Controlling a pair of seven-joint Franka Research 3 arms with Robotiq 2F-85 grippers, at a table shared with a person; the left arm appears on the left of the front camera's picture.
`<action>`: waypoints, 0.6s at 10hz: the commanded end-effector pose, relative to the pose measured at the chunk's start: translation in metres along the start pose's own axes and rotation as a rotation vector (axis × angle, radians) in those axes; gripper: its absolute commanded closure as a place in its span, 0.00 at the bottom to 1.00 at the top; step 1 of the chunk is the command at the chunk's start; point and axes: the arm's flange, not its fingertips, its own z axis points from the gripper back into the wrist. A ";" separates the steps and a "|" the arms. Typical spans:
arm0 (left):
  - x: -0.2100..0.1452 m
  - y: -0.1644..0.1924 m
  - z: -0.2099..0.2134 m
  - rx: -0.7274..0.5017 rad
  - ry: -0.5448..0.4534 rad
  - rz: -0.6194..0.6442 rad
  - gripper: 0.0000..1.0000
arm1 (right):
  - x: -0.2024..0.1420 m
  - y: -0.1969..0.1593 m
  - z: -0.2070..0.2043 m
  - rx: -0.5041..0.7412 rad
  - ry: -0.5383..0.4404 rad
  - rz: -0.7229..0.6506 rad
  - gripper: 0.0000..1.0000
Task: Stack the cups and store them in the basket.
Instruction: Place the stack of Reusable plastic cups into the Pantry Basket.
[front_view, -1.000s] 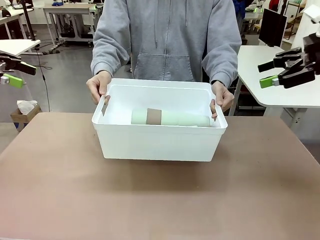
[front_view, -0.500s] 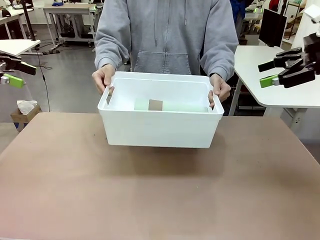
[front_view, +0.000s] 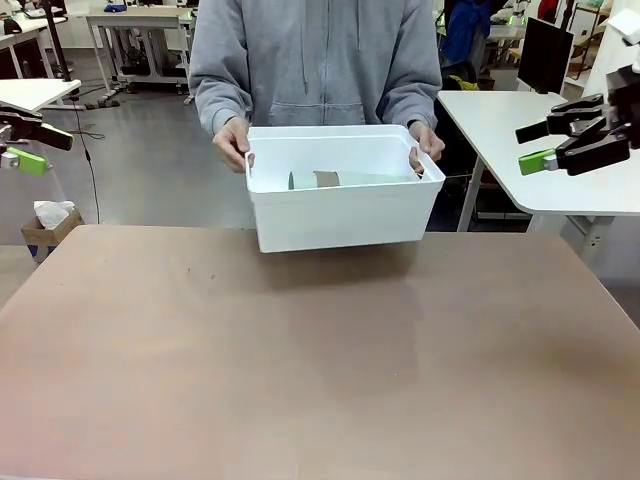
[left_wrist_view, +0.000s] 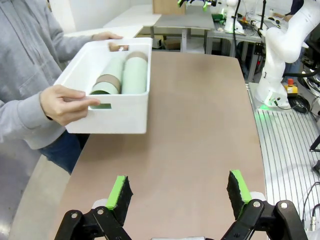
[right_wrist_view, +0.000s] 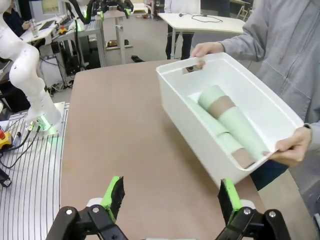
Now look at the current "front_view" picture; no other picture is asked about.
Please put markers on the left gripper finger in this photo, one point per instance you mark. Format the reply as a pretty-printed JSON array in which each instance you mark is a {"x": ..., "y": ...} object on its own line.
[
  {"x": 30, "y": 162},
  {"x": 47, "y": 135}
]

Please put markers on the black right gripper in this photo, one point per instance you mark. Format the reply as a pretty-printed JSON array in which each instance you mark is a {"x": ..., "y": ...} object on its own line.
[{"x": 627, "y": 100}]

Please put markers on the pale green cup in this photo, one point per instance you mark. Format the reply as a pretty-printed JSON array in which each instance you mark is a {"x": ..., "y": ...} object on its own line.
[
  {"x": 375, "y": 179},
  {"x": 301, "y": 181}
]

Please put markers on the white plastic basket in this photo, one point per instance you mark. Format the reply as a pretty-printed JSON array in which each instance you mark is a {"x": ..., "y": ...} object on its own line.
[{"x": 340, "y": 220}]

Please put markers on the brown paper cup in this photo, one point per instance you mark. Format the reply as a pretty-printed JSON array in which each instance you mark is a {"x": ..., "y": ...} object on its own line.
[{"x": 327, "y": 178}]

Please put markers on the grey-sleeved left forearm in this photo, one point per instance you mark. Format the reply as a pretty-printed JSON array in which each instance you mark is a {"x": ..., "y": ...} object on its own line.
[{"x": 410, "y": 102}]

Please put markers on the grey-sleeved right forearm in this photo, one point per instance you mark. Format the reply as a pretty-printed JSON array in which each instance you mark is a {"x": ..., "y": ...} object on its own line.
[{"x": 215, "y": 105}]

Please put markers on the person's left hand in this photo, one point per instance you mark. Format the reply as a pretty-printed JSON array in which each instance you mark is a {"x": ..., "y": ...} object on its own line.
[{"x": 430, "y": 147}]

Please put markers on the person's right hand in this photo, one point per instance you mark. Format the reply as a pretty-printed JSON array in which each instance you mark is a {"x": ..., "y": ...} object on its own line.
[{"x": 232, "y": 145}]

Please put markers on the white rounded-corner table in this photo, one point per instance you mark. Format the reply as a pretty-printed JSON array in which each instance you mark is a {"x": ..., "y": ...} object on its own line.
[{"x": 30, "y": 92}]

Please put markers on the cardboard box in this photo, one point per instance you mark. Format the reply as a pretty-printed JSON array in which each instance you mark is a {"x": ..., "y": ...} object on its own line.
[{"x": 50, "y": 235}]

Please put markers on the black computer monitor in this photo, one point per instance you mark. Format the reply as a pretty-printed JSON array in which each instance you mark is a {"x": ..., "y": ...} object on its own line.
[{"x": 545, "y": 50}]

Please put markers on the black stand pole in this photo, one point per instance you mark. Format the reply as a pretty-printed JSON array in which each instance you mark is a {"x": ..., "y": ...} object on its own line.
[{"x": 59, "y": 45}]

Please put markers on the black office chair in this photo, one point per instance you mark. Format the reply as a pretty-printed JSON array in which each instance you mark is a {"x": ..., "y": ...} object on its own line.
[{"x": 457, "y": 72}]

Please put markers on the white height-adjustable desk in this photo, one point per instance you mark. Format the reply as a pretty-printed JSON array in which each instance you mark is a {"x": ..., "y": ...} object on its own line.
[{"x": 140, "y": 20}]

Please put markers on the blue jacket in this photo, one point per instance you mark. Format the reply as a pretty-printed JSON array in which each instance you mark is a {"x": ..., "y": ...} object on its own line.
[{"x": 465, "y": 35}]

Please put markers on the person in grey hoodie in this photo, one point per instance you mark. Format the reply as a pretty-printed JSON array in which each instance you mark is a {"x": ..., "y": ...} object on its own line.
[{"x": 315, "y": 60}]

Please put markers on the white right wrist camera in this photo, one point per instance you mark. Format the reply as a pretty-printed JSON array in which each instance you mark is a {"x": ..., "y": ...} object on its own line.
[{"x": 627, "y": 25}]

